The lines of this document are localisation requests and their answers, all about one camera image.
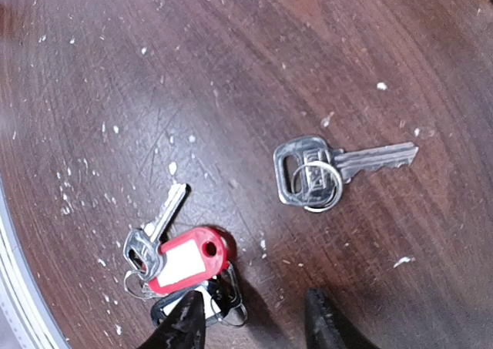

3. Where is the key with red tag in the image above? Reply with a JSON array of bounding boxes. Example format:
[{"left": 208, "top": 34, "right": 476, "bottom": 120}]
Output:
[{"left": 122, "top": 183, "right": 235, "bottom": 300}]

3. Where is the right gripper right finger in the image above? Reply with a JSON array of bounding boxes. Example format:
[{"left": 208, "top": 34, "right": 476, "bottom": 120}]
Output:
[{"left": 304, "top": 288, "right": 377, "bottom": 349}]

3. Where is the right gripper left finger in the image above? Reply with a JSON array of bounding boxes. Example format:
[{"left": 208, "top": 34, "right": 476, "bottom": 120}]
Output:
[{"left": 139, "top": 290, "right": 206, "bottom": 349}]

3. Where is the lone silver key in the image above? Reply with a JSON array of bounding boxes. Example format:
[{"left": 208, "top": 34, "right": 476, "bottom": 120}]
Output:
[{"left": 273, "top": 135, "right": 419, "bottom": 213}]

